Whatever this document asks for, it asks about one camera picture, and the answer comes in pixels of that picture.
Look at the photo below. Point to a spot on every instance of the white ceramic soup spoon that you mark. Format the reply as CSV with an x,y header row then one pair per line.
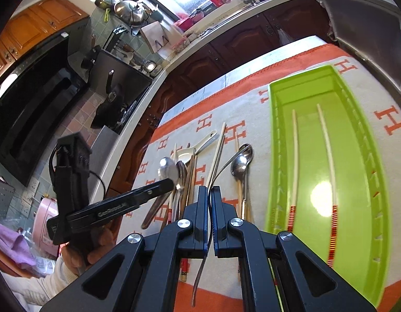
x,y
185,154

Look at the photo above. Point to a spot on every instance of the black range hood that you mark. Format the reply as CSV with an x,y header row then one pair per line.
x,y
35,97

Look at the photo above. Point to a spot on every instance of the dark wood base cabinets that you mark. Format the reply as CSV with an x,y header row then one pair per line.
x,y
236,46

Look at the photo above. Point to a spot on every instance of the green plastic utensil tray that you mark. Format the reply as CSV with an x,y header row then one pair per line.
x,y
327,180

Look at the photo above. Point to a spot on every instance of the wooden cutting board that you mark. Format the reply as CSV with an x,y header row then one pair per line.
x,y
158,35

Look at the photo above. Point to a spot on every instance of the person's left hand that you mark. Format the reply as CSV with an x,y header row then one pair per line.
x,y
78,258

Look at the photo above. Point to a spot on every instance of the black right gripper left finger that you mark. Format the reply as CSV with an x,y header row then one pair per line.
x,y
140,273

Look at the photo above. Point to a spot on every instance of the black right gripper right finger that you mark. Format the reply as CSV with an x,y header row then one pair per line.
x,y
279,272

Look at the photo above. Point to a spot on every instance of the stainless steel pots stack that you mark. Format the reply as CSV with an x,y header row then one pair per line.
x,y
133,13

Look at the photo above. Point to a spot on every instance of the grey glass door cabinet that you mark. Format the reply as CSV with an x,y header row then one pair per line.
x,y
371,31

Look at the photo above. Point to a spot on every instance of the orange and white H towel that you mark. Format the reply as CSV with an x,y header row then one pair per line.
x,y
241,98

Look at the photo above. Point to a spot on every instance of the cream chopstick red striped end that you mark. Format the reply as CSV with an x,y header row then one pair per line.
x,y
295,183

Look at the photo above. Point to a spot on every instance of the steel spoon wooden handle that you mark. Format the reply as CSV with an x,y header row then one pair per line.
x,y
239,170
246,150

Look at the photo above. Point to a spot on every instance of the metal chopstick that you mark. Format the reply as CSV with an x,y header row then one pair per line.
x,y
216,155

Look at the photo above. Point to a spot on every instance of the large steel spoon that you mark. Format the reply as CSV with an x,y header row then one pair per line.
x,y
167,171

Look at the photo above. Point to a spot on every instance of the black stove cooktop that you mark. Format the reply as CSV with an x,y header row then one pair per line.
x,y
121,87

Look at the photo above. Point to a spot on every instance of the chopstick with red striped end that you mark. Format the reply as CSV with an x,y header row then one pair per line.
x,y
333,183

